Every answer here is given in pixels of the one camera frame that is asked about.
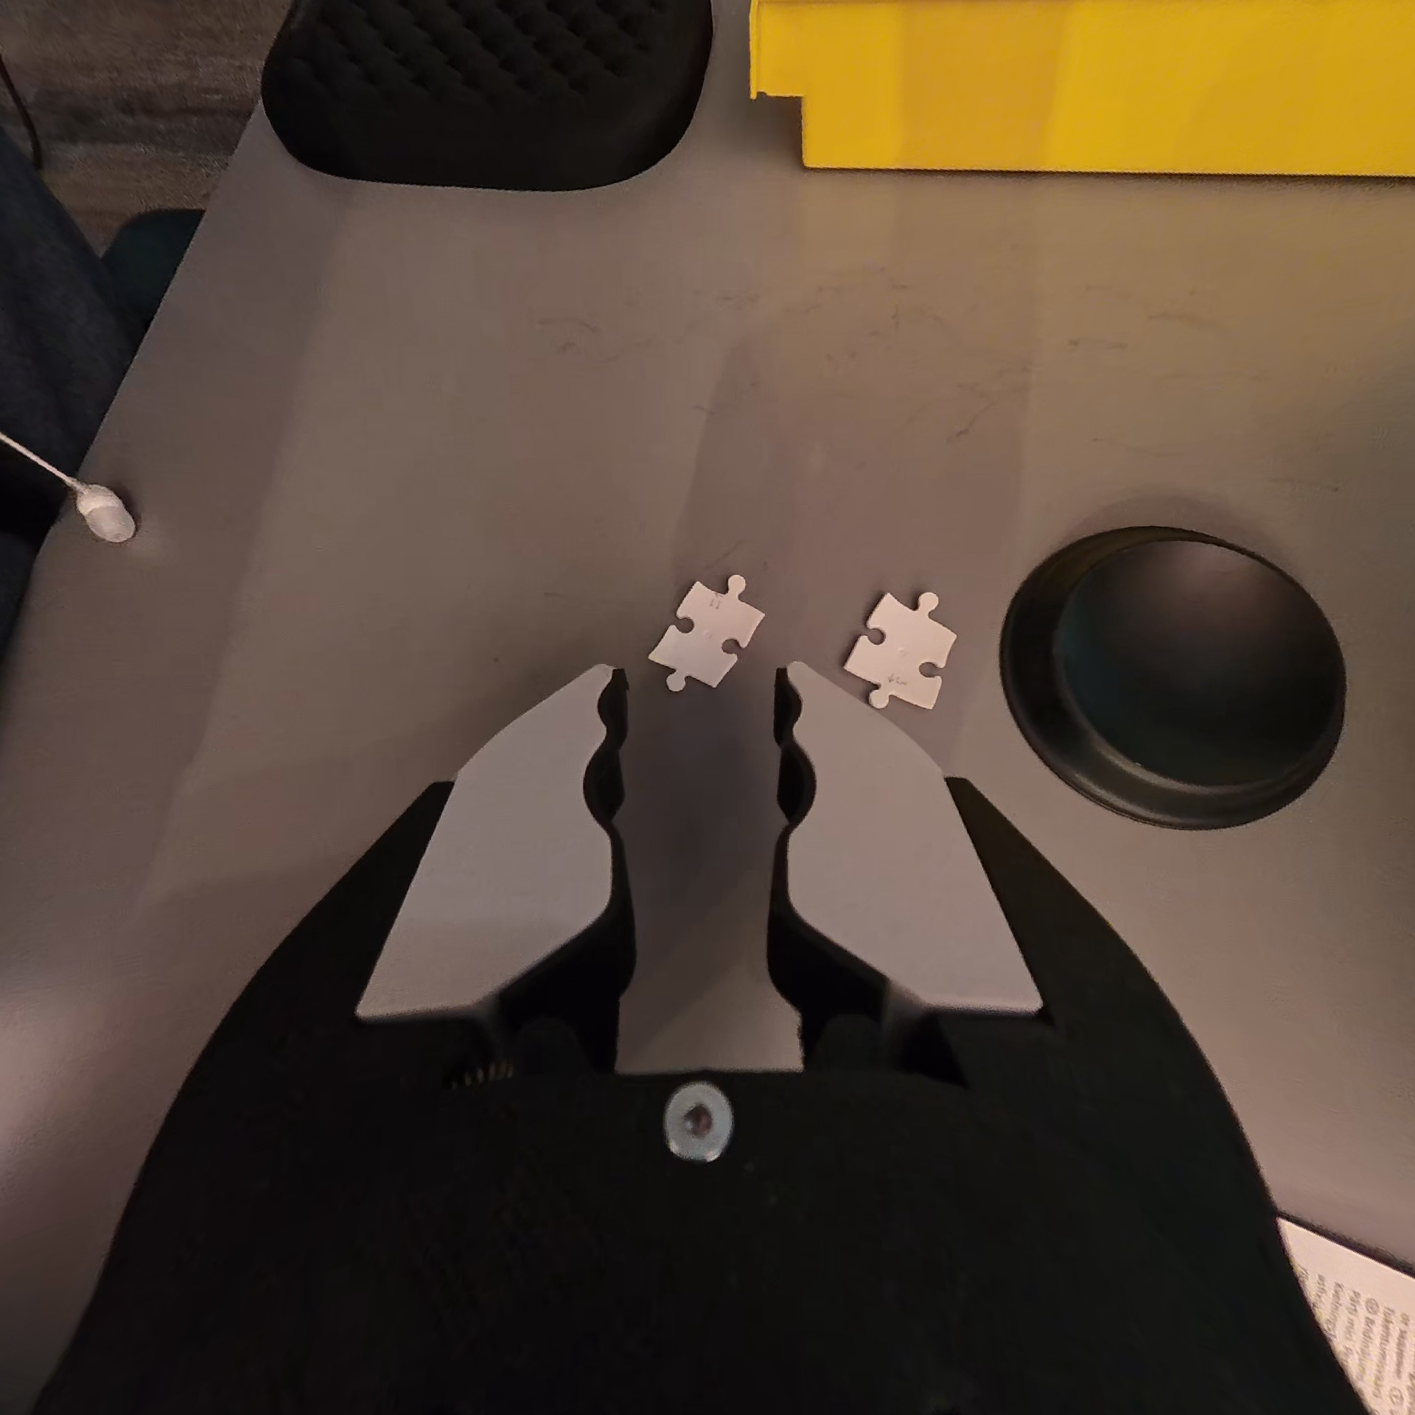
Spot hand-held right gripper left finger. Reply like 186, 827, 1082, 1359
354, 664, 632, 1063

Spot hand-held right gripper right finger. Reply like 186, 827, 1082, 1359
771, 660, 1045, 1063

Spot white jigsaw piece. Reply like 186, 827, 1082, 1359
843, 589, 963, 711
649, 576, 769, 694

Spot yellow plastic bin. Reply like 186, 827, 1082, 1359
749, 0, 1415, 173

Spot white printed leaflet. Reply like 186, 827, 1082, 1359
1279, 1223, 1415, 1415

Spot black quilted pad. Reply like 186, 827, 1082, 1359
262, 0, 717, 192

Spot white hoodie drawstring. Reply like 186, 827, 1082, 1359
0, 428, 139, 542

